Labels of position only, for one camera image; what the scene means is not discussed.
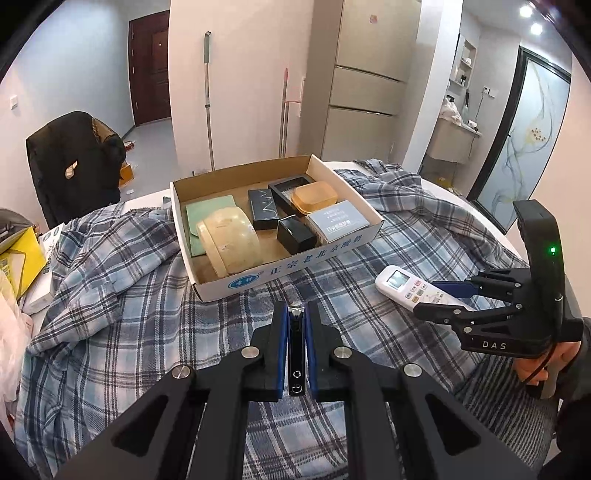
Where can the beige refrigerator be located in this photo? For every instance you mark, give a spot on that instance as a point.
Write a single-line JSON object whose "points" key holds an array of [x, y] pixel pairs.
{"points": [[369, 92]]}

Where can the black jacket covered chair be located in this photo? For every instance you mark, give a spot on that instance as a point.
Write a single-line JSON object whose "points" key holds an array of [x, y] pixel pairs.
{"points": [[69, 166]]}

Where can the frosted glass door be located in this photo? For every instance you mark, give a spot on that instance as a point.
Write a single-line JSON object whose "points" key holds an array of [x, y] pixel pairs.
{"points": [[521, 147]]}

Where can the black foam tray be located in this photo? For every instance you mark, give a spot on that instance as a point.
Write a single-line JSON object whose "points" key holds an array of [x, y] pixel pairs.
{"points": [[286, 189]]}

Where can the white plastic bag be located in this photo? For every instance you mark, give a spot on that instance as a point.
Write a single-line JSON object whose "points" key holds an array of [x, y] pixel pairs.
{"points": [[14, 346]]}

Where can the orange cardboard box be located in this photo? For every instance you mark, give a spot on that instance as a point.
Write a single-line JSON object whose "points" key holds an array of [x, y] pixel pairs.
{"points": [[127, 175]]}

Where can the white remote control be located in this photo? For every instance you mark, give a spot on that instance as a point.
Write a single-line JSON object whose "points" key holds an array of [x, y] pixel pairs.
{"points": [[401, 284]]}

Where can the cream tape roll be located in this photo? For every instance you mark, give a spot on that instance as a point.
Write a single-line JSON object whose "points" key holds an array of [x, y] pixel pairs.
{"points": [[231, 244]]}

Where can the yellow bag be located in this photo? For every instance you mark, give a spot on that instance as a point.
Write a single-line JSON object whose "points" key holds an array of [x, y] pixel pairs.
{"points": [[21, 263]]}

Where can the grey striped cloth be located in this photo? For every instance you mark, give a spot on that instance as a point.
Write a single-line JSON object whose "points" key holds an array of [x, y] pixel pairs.
{"points": [[498, 406]]}

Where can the black box with white print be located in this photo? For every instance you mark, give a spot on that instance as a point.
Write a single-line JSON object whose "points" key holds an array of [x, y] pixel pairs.
{"points": [[265, 210]]}

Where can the dark red door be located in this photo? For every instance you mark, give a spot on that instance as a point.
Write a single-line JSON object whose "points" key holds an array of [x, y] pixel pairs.
{"points": [[150, 69]]}

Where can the blue plaid cloth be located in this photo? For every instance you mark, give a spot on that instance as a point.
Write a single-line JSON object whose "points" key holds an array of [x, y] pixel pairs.
{"points": [[138, 300]]}

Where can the wall niche shelf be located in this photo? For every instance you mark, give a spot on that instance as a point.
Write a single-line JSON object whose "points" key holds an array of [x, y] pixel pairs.
{"points": [[464, 64]]}

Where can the glossy black box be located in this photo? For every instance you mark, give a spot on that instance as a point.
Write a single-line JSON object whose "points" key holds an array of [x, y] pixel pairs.
{"points": [[295, 235]]}

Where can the person's right hand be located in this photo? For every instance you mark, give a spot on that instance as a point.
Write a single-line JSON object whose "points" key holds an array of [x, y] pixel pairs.
{"points": [[531, 369]]}

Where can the recessed ceiling light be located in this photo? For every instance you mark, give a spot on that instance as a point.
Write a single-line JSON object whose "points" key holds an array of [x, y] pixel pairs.
{"points": [[525, 10], [535, 28]]}

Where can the orange plastic box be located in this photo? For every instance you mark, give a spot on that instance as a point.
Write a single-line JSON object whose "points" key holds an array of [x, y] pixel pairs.
{"points": [[314, 197]]}

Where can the black nail clipper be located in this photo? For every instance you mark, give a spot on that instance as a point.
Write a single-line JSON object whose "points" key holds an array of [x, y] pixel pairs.
{"points": [[296, 350]]}

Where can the grey blue box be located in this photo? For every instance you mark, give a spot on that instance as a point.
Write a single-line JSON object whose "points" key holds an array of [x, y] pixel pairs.
{"points": [[339, 221]]}

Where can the white wall outlet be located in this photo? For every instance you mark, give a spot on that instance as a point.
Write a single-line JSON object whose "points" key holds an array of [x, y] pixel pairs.
{"points": [[487, 91]]}

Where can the white cloth pile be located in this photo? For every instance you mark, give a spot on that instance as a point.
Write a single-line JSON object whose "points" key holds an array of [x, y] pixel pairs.
{"points": [[451, 110]]}

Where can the green snap pouch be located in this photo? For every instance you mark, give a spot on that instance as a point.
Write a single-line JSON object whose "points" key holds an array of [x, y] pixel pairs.
{"points": [[207, 217]]}

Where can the beige sink cabinet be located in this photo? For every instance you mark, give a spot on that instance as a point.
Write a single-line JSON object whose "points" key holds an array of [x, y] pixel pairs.
{"points": [[450, 143]]}

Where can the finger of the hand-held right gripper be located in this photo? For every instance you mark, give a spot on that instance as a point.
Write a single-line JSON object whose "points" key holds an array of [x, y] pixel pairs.
{"points": [[461, 316], [498, 284]]}

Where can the person's right forearm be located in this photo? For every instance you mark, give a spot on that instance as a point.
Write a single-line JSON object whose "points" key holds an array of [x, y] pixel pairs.
{"points": [[572, 406]]}

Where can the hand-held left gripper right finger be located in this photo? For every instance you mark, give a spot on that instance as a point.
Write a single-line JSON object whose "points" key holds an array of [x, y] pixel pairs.
{"points": [[312, 355]]}

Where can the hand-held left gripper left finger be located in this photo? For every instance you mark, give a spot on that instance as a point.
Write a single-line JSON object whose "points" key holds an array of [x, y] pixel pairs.
{"points": [[279, 355]]}

